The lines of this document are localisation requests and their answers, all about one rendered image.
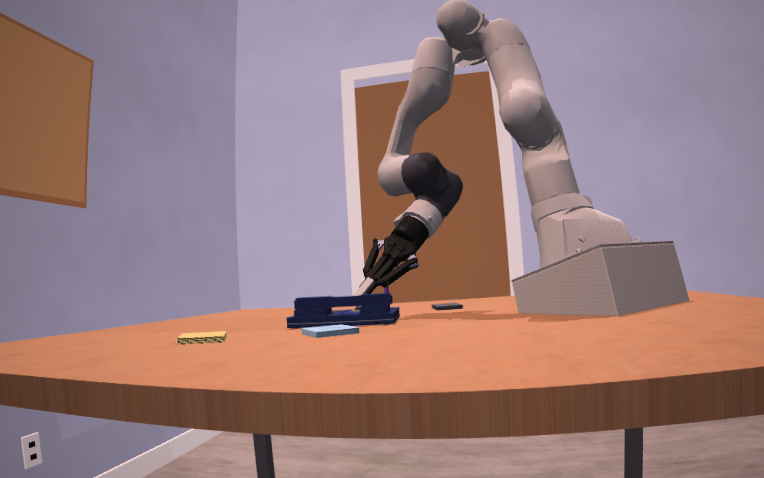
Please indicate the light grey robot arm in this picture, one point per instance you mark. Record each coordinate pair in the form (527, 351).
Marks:
(565, 220)

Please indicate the yellow sticky note pad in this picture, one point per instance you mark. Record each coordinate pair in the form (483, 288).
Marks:
(204, 337)

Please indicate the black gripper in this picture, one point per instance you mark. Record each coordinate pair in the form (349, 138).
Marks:
(401, 245)

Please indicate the dark navy phone handset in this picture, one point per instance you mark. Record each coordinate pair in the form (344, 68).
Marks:
(365, 300)

